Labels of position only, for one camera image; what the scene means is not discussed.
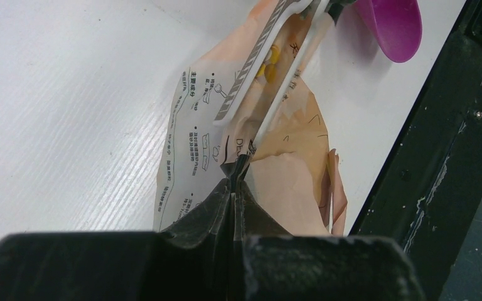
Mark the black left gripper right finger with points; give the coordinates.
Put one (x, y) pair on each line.
(271, 264)

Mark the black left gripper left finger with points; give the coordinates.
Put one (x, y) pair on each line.
(186, 261)

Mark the beige cat litter bag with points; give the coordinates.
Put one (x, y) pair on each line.
(293, 175)

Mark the white bag clip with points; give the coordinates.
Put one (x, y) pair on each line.
(269, 72)

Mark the purple litter scoop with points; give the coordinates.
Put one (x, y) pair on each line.
(395, 24)

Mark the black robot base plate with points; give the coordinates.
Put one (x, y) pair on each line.
(428, 195)

